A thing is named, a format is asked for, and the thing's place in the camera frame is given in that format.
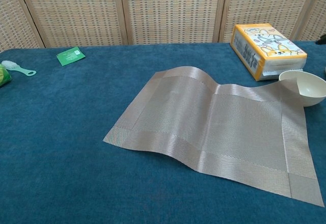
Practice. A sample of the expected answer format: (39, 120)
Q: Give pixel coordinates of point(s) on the brown woven placemat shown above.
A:
(229, 132)

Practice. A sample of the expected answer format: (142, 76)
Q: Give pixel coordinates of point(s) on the cream white bowl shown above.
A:
(309, 86)

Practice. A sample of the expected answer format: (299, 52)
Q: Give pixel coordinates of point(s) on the woven rattan screen panel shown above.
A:
(317, 17)
(12, 17)
(267, 2)
(74, 12)
(173, 12)

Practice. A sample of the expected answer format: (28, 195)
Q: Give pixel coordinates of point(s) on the orange corgi print tissue box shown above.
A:
(270, 45)

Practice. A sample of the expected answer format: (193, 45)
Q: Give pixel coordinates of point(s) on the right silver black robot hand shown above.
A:
(323, 40)

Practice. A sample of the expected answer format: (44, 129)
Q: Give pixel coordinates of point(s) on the green yellow tissue pack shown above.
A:
(3, 76)

